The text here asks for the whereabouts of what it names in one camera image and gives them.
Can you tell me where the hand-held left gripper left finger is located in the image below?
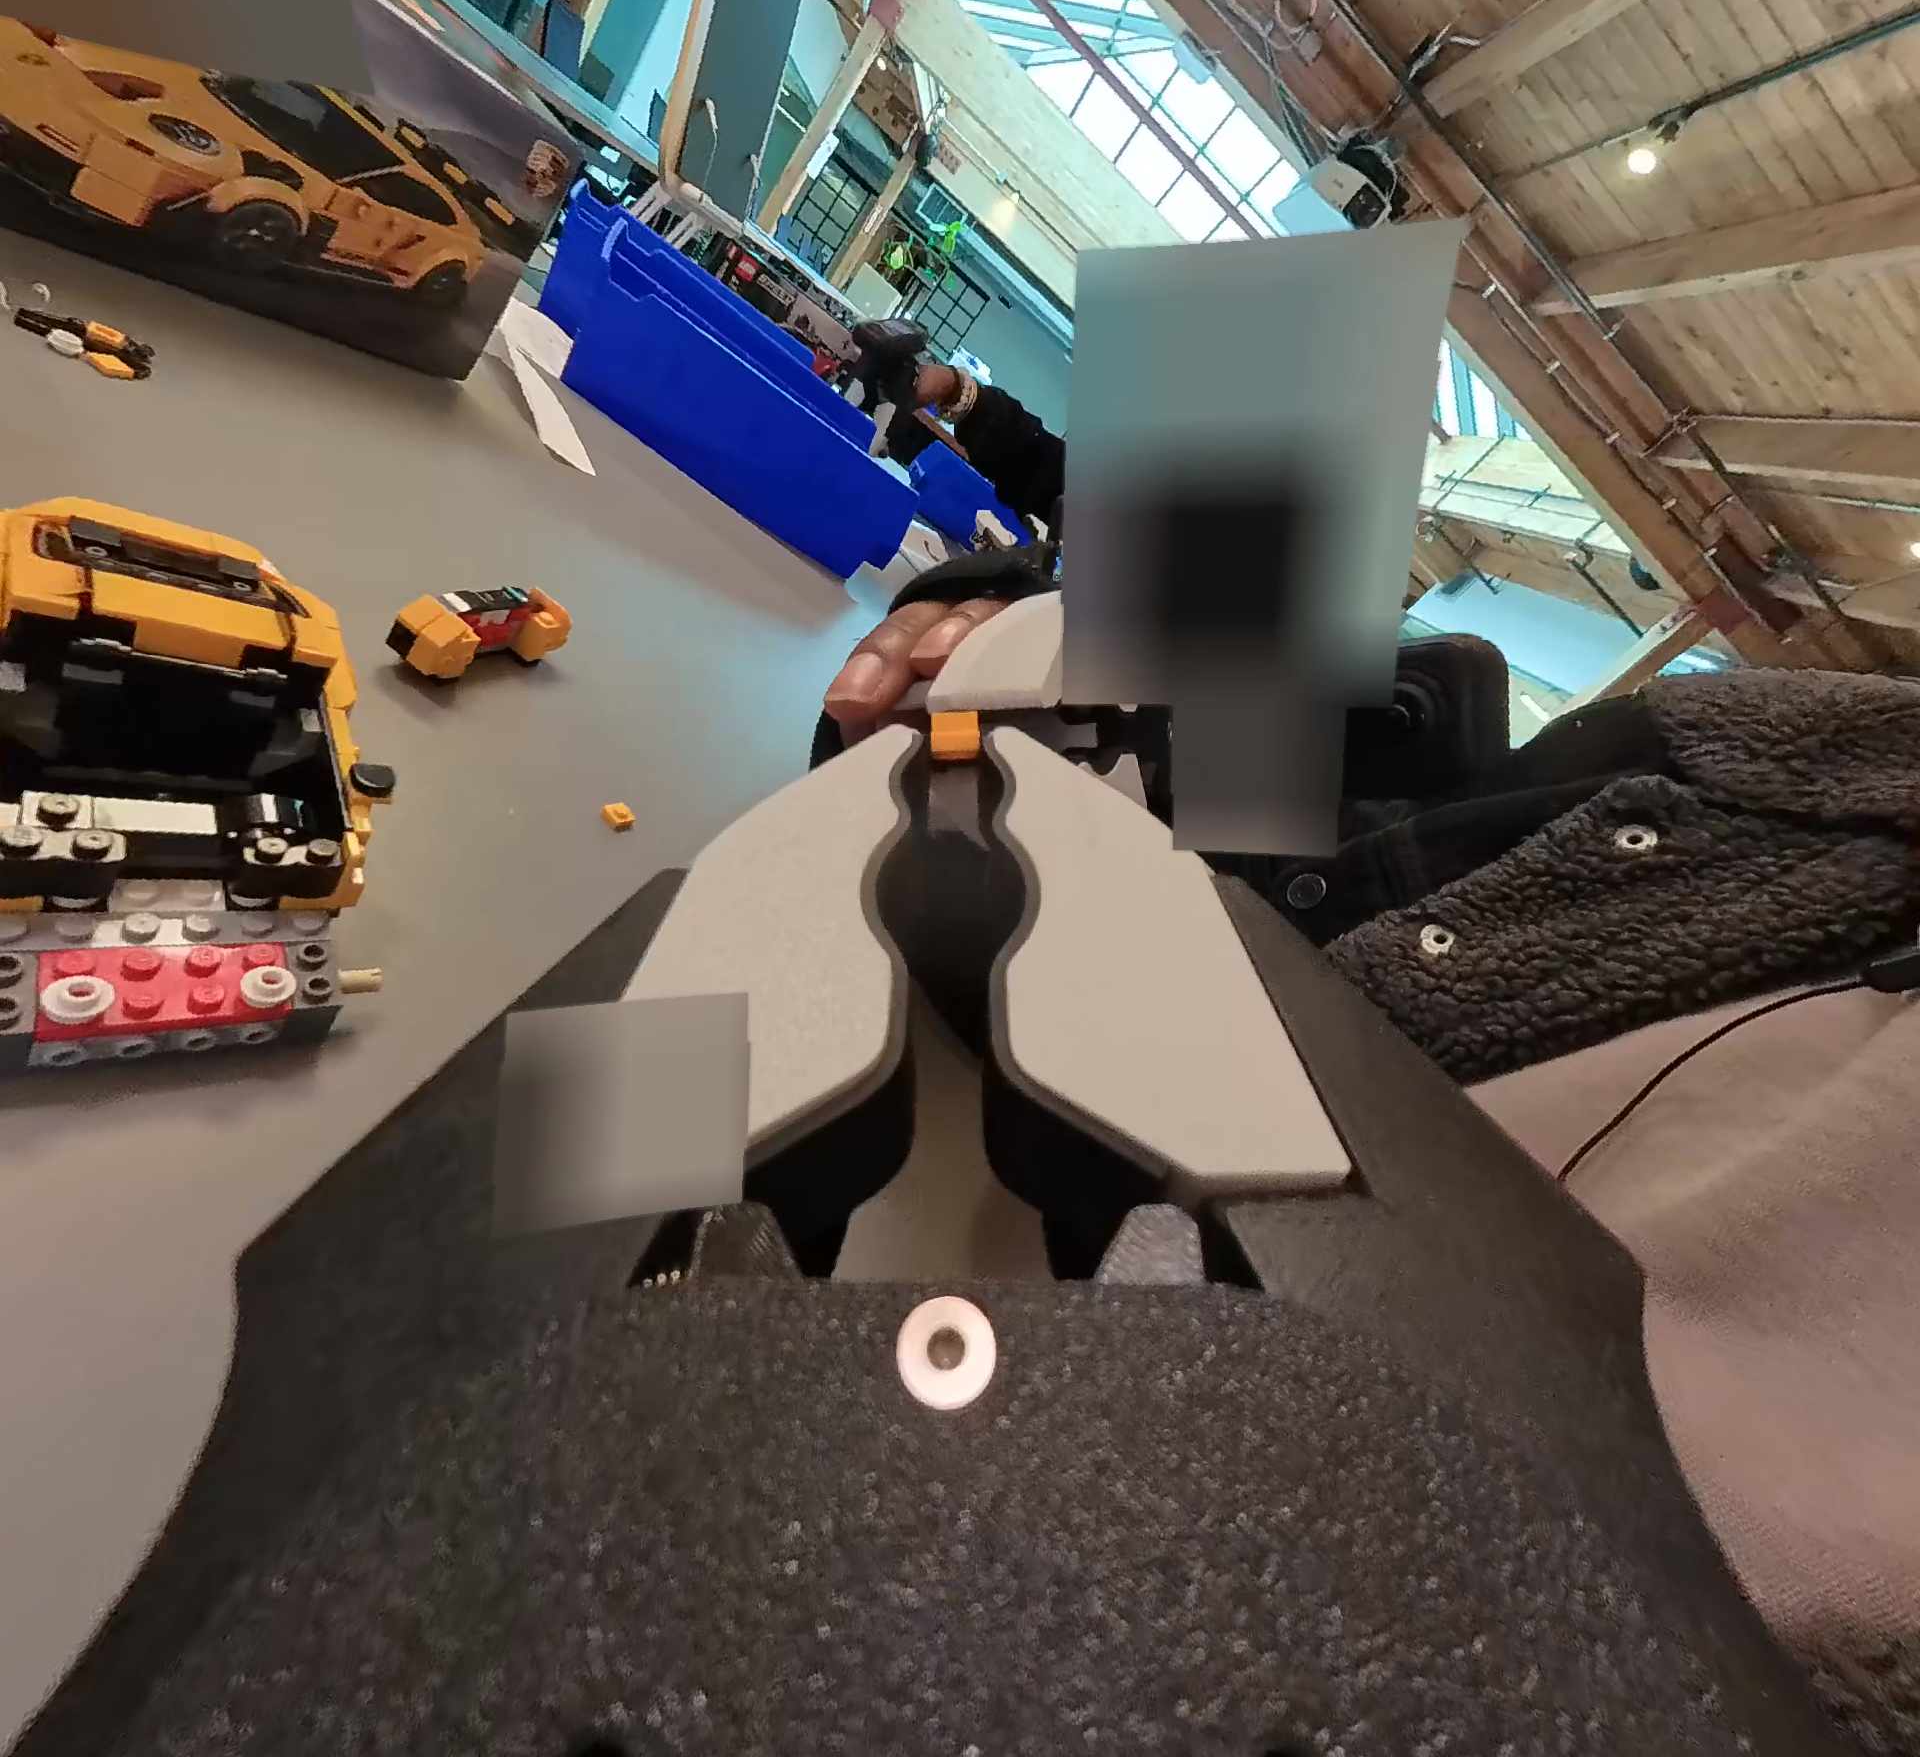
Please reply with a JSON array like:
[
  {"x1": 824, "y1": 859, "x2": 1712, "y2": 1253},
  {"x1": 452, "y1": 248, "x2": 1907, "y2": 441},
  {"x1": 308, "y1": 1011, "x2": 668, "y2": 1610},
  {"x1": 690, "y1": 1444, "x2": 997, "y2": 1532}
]
[{"x1": 620, "y1": 723, "x2": 920, "y2": 1283}]

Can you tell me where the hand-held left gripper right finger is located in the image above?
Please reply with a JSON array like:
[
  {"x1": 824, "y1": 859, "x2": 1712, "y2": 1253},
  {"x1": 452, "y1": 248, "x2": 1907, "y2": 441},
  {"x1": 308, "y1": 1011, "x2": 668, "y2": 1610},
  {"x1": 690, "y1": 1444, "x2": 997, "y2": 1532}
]
[{"x1": 978, "y1": 727, "x2": 1355, "y2": 1283}]

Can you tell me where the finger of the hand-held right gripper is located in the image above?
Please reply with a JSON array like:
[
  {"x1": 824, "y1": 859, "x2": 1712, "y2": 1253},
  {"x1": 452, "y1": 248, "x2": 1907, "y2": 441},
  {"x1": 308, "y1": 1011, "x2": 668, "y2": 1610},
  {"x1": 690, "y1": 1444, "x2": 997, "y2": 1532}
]
[{"x1": 927, "y1": 592, "x2": 1072, "y2": 717}]

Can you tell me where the black orange lego bumper assembly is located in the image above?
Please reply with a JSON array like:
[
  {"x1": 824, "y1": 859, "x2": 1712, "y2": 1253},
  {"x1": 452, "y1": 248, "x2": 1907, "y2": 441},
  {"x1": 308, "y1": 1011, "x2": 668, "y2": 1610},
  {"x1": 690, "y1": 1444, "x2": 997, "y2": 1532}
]
[{"x1": 386, "y1": 585, "x2": 574, "y2": 684}]

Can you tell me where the yellow lego car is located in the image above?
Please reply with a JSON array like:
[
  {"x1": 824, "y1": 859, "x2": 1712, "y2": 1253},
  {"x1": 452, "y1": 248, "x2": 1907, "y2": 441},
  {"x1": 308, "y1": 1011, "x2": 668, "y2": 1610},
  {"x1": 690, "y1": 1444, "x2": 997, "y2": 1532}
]
[{"x1": 0, "y1": 494, "x2": 399, "y2": 1079}]

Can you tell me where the small black orange lego assembly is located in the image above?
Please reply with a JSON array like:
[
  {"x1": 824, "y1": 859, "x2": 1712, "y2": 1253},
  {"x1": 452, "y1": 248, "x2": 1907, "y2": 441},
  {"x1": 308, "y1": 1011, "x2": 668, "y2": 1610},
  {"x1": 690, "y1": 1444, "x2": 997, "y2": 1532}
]
[{"x1": 13, "y1": 306, "x2": 155, "y2": 381}]

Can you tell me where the dark lego set box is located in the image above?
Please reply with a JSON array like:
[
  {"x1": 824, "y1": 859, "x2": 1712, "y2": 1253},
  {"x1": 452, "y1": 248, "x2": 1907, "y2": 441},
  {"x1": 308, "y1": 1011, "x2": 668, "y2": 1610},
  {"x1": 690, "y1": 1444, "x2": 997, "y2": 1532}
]
[{"x1": 0, "y1": 15, "x2": 587, "y2": 381}]

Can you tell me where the person's right hand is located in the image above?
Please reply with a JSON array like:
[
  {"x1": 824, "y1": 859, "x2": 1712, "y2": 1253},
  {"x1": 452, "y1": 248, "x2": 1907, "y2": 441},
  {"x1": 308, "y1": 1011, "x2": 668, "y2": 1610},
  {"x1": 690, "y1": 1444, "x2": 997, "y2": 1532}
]
[{"x1": 824, "y1": 597, "x2": 1011, "y2": 747}]

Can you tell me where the blue plastic bin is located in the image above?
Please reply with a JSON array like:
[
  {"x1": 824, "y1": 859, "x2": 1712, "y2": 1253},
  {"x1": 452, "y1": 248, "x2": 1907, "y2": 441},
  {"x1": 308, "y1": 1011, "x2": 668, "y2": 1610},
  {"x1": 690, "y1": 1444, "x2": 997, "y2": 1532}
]
[
  {"x1": 908, "y1": 438, "x2": 1037, "y2": 547},
  {"x1": 535, "y1": 181, "x2": 920, "y2": 579}
]

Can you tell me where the white paper scrap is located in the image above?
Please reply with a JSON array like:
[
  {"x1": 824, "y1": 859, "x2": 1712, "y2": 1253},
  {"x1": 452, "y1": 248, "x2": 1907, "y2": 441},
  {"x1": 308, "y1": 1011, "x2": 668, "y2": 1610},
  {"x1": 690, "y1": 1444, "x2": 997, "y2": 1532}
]
[{"x1": 479, "y1": 295, "x2": 600, "y2": 476}]

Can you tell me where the white ceiling device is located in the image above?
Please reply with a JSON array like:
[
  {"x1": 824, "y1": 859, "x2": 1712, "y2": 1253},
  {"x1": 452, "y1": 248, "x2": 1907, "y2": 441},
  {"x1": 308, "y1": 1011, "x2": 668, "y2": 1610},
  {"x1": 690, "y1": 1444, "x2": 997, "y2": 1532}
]
[{"x1": 1272, "y1": 138, "x2": 1411, "y2": 233}]

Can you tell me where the beige shirt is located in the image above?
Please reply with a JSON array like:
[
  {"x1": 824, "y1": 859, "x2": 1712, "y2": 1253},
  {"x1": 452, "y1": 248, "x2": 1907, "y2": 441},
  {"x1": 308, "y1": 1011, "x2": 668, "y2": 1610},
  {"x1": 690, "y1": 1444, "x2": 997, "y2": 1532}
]
[{"x1": 1463, "y1": 985, "x2": 1920, "y2": 1757}]

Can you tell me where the dark wired earphone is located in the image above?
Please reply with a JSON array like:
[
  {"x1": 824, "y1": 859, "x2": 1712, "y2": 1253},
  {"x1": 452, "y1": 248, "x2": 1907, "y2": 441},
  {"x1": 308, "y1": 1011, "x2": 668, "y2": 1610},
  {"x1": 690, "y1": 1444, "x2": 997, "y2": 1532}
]
[{"x1": 1557, "y1": 950, "x2": 1920, "y2": 1185}]

